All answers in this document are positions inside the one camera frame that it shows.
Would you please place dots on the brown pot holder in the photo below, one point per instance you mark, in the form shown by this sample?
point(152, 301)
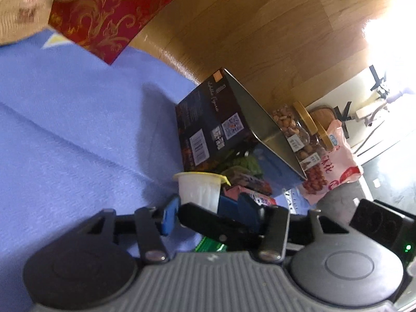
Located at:
point(321, 115)

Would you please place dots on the white power strip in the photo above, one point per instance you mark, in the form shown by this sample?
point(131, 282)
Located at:
point(365, 113)

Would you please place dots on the kraft snack pouch green top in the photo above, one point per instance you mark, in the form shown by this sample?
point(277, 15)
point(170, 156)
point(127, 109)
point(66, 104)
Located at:
point(22, 9)

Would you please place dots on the wooden headboard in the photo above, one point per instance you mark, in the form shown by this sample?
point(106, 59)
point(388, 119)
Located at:
point(260, 22)

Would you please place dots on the blue printed bedsheet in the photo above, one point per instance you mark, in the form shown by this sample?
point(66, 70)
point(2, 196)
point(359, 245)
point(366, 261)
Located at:
point(65, 136)

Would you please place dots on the purple snack packet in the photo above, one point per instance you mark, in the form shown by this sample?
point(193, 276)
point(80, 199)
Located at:
point(250, 182)

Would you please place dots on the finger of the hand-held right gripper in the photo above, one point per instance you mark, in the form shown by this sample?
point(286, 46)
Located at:
point(211, 224)

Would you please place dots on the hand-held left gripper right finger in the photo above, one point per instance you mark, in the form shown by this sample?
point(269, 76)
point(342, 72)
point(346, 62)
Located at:
point(249, 209)

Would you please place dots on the black printed cardboard box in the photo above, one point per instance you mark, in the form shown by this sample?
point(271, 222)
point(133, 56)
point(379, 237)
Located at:
point(208, 123)

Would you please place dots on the white jelly cup yellow lid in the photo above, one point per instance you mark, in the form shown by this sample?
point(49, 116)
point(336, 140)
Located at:
point(198, 190)

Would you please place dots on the bright green foil packet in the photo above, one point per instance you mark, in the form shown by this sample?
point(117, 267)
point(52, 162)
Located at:
point(209, 245)

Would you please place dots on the walnut jar gold lid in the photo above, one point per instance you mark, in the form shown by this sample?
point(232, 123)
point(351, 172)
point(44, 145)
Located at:
point(312, 152)

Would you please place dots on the black tape strip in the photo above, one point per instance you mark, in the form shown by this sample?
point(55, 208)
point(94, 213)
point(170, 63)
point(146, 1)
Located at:
point(344, 117)
point(378, 81)

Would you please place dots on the red gift box gold pattern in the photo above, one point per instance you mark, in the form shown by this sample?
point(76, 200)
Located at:
point(107, 16)

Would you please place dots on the green snack packet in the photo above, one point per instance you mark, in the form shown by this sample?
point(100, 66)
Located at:
point(248, 165)

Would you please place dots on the pink snack packet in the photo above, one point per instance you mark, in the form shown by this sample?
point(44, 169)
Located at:
point(253, 198)

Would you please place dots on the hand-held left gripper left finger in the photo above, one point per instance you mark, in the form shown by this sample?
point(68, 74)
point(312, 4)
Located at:
point(171, 216)

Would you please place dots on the peanut jar gold lid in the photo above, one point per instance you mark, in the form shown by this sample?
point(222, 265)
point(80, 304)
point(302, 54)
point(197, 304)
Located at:
point(287, 122)

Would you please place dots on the pink snack bag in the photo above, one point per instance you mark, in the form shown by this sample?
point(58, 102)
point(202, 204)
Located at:
point(338, 165)

